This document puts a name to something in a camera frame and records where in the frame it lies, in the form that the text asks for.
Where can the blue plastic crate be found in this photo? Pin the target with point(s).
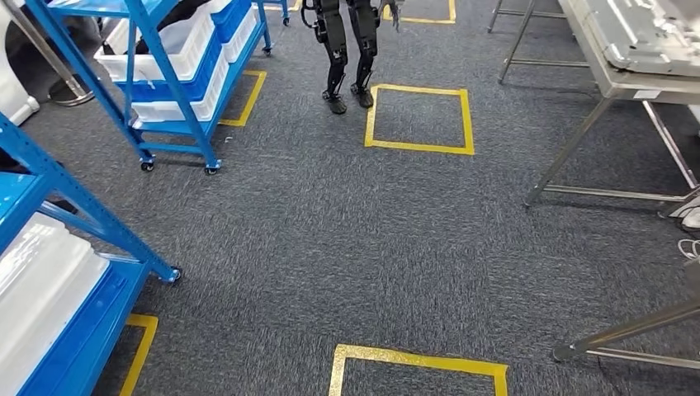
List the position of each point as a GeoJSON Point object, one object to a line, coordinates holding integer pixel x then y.
{"type": "Point", "coordinates": [229, 16]}
{"type": "Point", "coordinates": [147, 90]}
{"type": "Point", "coordinates": [93, 350]}

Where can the yellow floor tape square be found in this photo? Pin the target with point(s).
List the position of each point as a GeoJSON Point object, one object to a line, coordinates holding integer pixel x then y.
{"type": "Point", "coordinates": [421, 21]}
{"type": "Point", "coordinates": [252, 98]}
{"type": "Point", "coordinates": [415, 359]}
{"type": "Point", "coordinates": [415, 147]}

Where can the black plastic parts in crate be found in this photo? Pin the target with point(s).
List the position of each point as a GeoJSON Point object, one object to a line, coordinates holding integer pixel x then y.
{"type": "Point", "coordinates": [175, 11]}

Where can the white power strip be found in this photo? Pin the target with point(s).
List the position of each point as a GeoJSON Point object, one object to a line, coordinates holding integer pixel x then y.
{"type": "Point", "coordinates": [692, 218]}

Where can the grey metal panel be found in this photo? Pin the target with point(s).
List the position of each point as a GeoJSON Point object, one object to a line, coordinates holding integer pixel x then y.
{"type": "Point", "coordinates": [640, 33]}

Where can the black humanoid robot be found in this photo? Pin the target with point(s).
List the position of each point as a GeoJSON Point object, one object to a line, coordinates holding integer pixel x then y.
{"type": "Point", "coordinates": [333, 43]}

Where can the large blue metal shelf rack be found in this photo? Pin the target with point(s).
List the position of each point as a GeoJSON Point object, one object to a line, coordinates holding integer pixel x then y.
{"type": "Point", "coordinates": [71, 190]}

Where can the stainless steel table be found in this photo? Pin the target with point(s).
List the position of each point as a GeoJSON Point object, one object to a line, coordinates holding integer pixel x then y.
{"type": "Point", "coordinates": [629, 328]}
{"type": "Point", "coordinates": [517, 50]}

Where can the blue wheeled shelf cart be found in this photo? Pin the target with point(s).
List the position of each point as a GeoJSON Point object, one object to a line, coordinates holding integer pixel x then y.
{"type": "Point", "coordinates": [172, 82]}

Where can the stainless steel workbench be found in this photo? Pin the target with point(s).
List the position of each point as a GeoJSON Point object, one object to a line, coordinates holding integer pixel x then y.
{"type": "Point", "coordinates": [629, 90]}

